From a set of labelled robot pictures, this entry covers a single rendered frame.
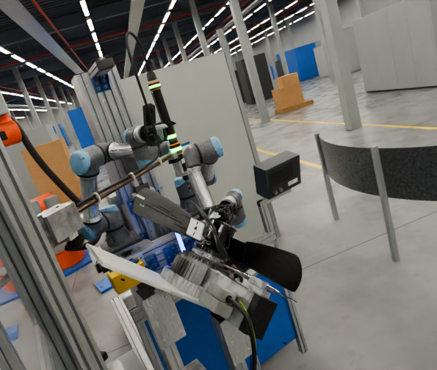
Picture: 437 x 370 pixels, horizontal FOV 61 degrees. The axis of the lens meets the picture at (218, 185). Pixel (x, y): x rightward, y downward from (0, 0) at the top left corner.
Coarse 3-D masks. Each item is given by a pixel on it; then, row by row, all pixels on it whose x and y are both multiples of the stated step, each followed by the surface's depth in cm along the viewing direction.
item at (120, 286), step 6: (138, 258) 181; (138, 264) 174; (108, 276) 175; (114, 276) 170; (120, 276) 170; (126, 276) 172; (114, 282) 169; (120, 282) 171; (126, 282) 172; (132, 282) 173; (138, 282) 175; (114, 288) 174; (120, 288) 171; (126, 288) 172
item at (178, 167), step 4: (176, 152) 142; (172, 156) 140; (176, 156) 142; (168, 160) 142; (172, 160) 142; (176, 160) 141; (180, 160) 143; (176, 164) 143; (180, 164) 143; (176, 168) 144; (180, 168) 143; (188, 168) 150; (176, 172) 144; (180, 172) 144; (184, 172) 145; (188, 172) 145; (176, 176) 146; (180, 176) 145
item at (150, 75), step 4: (148, 64) 136; (148, 68) 136; (148, 72) 136; (152, 72) 136; (148, 76) 136; (152, 76) 136; (148, 80) 137; (152, 80) 140; (180, 156) 144; (184, 164) 146; (184, 168) 146; (184, 176) 147; (188, 176) 148; (184, 180) 148
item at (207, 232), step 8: (216, 224) 142; (224, 224) 142; (208, 232) 143; (216, 232) 141; (224, 232) 141; (232, 232) 143; (208, 240) 143; (224, 240) 141; (200, 248) 140; (208, 248) 139; (224, 248) 144; (216, 256) 139
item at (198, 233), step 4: (192, 220) 147; (196, 220) 148; (192, 224) 145; (200, 224) 147; (188, 228) 143; (192, 228) 144; (200, 228) 146; (188, 232) 142; (192, 232) 143; (196, 232) 144; (200, 232) 145; (192, 236) 141; (196, 236) 142; (200, 236) 143
